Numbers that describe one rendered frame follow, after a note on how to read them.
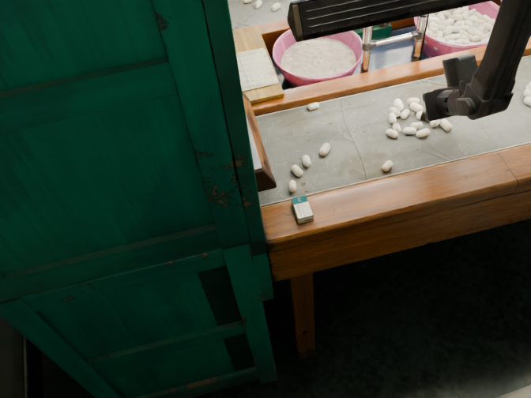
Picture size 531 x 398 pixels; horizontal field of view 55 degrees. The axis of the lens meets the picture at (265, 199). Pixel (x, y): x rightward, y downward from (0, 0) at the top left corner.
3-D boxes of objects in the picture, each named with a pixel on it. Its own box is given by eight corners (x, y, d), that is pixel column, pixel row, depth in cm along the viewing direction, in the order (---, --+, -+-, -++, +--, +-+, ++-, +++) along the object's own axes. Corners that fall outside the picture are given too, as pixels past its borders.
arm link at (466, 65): (470, 116, 100) (510, 104, 101) (459, 58, 98) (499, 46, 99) (439, 116, 112) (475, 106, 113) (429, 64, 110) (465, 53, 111)
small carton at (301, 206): (313, 220, 114) (313, 215, 112) (298, 223, 114) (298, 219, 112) (306, 200, 118) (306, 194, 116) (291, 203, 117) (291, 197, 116)
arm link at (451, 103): (462, 119, 107) (487, 112, 107) (456, 87, 105) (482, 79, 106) (447, 118, 113) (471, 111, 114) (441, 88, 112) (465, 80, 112)
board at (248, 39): (284, 96, 139) (284, 93, 139) (230, 108, 138) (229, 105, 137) (257, 28, 160) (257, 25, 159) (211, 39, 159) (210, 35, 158)
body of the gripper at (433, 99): (420, 93, 118) (434, 92, 111) (463, 84, 119) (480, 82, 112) (425, 121, 119) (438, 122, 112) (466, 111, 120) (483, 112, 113)
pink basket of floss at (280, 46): (378, 63, 158) (380, 37, 151) (333, 116, 146) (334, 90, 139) (304, 39, 169) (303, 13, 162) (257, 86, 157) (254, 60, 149)
